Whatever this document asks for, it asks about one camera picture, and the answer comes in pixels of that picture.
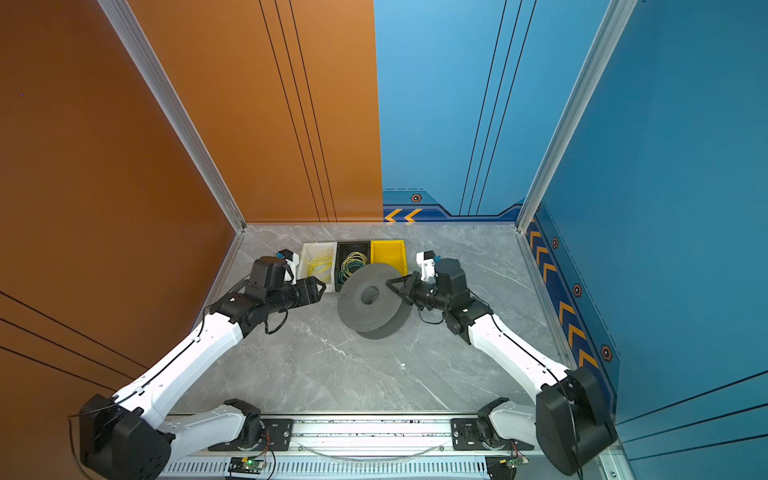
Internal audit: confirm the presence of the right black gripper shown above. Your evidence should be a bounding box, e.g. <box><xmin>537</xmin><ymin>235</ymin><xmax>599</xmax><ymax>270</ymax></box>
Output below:
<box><xmin>387</xmin><ymin>271</ymin><xmax>453</xmax><ymax>313</ymax></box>

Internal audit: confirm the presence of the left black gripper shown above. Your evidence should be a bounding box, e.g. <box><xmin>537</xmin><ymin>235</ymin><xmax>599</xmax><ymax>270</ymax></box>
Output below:
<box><xmin>267</xmin><ymin>274</ymin><xmax>327</xmax><ymax>316</ymax></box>

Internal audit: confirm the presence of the grey perforated cable spool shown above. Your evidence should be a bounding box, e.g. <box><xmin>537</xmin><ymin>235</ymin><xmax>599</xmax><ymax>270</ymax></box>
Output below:
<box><xmin>337</xmin><ymin>263</ymin><xmax>412</xmax><ymax>340</ymax></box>

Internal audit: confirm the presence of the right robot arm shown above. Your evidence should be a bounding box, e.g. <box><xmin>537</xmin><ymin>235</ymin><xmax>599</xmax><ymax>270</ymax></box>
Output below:
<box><xmin>386</xmin><ymin>257</ymin><xmax>618</xmax><ymax>476</ymax></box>

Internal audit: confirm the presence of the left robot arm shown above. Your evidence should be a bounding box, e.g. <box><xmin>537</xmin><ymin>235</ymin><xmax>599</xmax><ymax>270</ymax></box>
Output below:
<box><xmin>68</xmin><ymin>250</ymin><xmax>327</xmax><ymax>479</ymax></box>

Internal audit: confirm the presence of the yellow plastic bin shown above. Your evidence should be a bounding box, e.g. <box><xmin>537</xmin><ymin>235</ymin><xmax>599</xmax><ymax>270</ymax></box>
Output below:
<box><xmin>370</xmin><ymin>240</ymin><xmax>409</xmax><ymax>276</ymax></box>

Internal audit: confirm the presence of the white plastic bin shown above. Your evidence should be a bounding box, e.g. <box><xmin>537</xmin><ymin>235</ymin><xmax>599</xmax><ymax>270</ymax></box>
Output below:
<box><xmin>298</xmin><ymin>242</ymin><xmax>337</xmax><ymax>284</ymax></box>

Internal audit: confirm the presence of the black plastic bin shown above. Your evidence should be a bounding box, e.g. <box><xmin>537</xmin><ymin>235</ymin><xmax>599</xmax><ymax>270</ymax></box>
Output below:
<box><xmin>333</xmin><ymin>241</ymin><xmax>370</xmax><ymax>292</ymax></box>

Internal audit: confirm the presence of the left green circuit board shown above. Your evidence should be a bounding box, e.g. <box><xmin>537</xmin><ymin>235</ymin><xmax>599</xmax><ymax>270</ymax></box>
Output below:
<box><xmin>227</xmin><ymin>456</ymin><xmax>268</xmax><ymax>478</ymax></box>

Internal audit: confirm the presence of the right circuit board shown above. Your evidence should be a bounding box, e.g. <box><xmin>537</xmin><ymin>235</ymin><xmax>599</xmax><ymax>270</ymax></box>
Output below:
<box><xmin>499</xmin><ymin>453</ymin><xmax>529</xmax><ymax>470</ymax></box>

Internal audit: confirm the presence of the yellow cable in white bin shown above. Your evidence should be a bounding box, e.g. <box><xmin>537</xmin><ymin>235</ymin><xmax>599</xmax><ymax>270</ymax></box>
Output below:
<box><xmin>307</xmin><ymin>251</ymin><xmax>335</xmax><ymax>281</ymax></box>

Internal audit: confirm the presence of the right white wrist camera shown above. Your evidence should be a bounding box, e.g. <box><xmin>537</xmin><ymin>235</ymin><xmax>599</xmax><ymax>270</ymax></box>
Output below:
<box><xmin>416</xmin><ymin>250</ymin><xmax>441</xmax><ymax>283</ymax></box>

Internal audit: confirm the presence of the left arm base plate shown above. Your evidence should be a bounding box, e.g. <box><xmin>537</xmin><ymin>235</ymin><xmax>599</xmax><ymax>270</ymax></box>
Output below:
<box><xmin>208</xmin><ymin>418</ymin><xmax>294</xmax><ymax>453</ymax></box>

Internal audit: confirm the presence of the aluminium mounting rail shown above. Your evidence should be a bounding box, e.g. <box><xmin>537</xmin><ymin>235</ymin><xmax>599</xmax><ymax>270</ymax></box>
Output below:
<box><xmin>135</xmin><ymin>412</ymin><xmax>564</xmax><ymax>479</ymax></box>

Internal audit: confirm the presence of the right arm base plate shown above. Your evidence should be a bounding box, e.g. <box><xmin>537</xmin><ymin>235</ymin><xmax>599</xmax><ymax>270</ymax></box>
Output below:
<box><xmin>450</xmin><ymin>417</ymin><xmax>535</xmax><ymax>452</ymax></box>

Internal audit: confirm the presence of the left aluminium corner post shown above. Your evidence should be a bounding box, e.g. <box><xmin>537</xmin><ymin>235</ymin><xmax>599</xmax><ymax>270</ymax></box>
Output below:
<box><xmin>98</xmin><ymin>0</ymin><xmax>247</xmax><ymax>233</ymax></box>

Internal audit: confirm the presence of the aluminium corner post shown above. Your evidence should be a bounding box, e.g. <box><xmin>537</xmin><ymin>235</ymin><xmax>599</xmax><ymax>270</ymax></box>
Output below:
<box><xmin>516</xmin><ymin>0</ymin><xmax>638</xmax><ymax>234</ymax></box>
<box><xmin>98</xmin><ymin>0</ymin><xmax>247</xmax><ymax>233</ymax></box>

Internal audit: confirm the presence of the right aluminium corner post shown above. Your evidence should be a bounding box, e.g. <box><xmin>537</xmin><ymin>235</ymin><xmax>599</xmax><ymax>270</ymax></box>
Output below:
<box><xmin>516</xmin><ymin>0</ymin><xmax>638</xmax><ymax>234</ymax></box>

